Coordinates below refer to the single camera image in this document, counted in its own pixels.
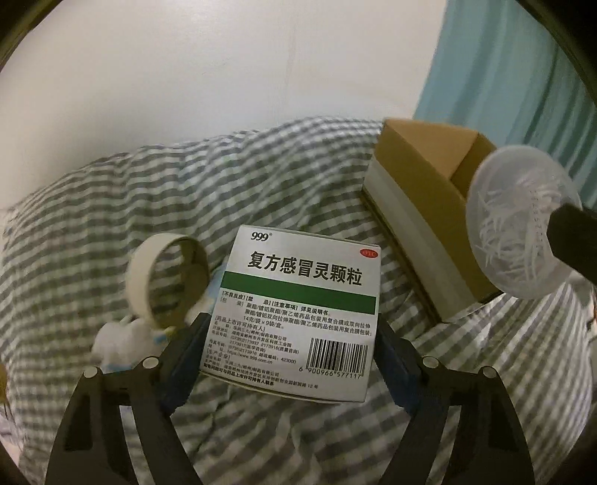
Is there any brown cardboard box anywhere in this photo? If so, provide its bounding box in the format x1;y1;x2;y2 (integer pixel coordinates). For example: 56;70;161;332
362;118;509;323

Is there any clear plastic cotton swab container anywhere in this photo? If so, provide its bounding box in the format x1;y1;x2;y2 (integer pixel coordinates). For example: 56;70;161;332
465;144;584;298

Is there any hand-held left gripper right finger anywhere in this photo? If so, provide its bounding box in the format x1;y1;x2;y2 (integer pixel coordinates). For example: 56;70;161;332
376;317;537;485

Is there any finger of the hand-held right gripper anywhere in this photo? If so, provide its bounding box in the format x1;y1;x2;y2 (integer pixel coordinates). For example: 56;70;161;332
547;201;597;276

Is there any white green medicine box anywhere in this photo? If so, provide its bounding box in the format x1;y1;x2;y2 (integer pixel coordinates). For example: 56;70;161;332
200;225;383;403

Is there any grey white checkered blanket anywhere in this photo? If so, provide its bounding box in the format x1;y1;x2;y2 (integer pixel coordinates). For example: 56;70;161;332
0;118;597;485

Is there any white plush toy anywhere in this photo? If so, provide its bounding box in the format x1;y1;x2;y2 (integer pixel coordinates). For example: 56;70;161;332
91;315;169;370

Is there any white tape roll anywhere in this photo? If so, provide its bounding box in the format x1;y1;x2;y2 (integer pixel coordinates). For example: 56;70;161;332
127;233;210;328

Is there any teal curtain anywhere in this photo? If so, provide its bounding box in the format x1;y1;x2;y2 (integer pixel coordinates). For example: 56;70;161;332
413;0;597;210

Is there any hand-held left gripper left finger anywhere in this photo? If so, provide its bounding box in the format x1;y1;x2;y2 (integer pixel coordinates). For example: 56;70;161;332
46;312;212;485

